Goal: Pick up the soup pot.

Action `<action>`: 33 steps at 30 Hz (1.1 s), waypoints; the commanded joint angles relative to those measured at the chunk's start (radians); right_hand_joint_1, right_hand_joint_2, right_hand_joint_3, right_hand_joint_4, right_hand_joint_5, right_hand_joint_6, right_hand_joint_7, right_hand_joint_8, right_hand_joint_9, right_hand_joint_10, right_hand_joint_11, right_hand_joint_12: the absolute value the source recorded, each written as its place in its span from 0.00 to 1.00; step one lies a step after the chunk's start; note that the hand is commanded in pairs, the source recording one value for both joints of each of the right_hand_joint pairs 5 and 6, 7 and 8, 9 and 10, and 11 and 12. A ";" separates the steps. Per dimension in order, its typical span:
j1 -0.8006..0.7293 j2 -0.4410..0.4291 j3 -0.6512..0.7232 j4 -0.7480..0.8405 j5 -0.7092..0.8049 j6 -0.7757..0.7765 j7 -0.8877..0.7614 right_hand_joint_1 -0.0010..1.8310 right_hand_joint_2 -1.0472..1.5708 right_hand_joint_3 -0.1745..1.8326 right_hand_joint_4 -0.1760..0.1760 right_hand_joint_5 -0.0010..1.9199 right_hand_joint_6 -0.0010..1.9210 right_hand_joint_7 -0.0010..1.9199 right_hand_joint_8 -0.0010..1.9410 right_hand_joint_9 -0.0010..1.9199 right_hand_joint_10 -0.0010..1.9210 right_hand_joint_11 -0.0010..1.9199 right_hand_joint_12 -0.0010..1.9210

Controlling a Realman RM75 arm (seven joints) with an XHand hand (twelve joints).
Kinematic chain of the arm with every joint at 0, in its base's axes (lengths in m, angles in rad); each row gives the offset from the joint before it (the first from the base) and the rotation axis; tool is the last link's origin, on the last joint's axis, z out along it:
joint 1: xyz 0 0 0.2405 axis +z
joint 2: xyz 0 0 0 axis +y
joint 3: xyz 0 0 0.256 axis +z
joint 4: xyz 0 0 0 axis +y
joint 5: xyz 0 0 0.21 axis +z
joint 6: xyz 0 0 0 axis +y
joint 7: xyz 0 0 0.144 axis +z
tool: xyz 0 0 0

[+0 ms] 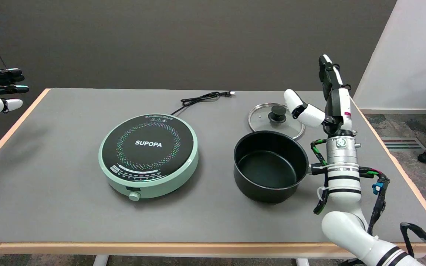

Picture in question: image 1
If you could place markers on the black soup pot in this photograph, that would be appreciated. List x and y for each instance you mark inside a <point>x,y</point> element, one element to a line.
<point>268,166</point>

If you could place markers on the green round induction cooker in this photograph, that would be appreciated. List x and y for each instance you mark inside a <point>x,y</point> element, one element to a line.
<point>148,147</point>

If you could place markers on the grey table mat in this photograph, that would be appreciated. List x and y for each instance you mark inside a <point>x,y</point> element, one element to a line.
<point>68,184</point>

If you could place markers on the floor vent grille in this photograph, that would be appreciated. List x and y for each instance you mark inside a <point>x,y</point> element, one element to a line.
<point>401,143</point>

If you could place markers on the white table leg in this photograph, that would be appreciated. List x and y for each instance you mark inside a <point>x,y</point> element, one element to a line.
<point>100,261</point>
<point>302,262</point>

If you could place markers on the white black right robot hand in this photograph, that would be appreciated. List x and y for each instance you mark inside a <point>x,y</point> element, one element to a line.
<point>340,107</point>

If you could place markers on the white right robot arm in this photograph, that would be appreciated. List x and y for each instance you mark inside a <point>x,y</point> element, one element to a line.
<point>343,184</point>

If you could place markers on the glass lid with black knob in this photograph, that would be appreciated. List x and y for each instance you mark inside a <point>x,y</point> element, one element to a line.
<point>263,120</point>

